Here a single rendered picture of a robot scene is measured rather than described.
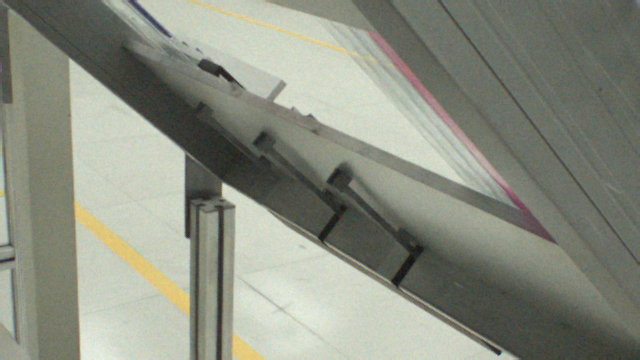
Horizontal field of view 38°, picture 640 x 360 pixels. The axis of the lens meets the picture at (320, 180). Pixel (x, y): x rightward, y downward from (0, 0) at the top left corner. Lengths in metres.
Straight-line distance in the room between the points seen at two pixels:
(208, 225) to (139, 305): 1.20
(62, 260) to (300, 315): 1.00
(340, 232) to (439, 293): 0.14
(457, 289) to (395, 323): 1.44
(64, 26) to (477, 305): 0.46
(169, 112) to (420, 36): 0.77
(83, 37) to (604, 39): 0.70
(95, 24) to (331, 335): 1.34
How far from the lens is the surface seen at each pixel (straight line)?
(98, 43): 0.94
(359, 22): 0.39
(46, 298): 1.34
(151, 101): 0.98
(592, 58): 0.28
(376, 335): 2.16
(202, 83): 0.81
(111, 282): 2.39
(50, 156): 1.27
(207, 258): 1.10
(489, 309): 0.76
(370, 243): 0.85
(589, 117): 0.29
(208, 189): 1.11
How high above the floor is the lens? 1.03
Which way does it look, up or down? 19 degrees down
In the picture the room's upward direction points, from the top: 3 degrees clockwise
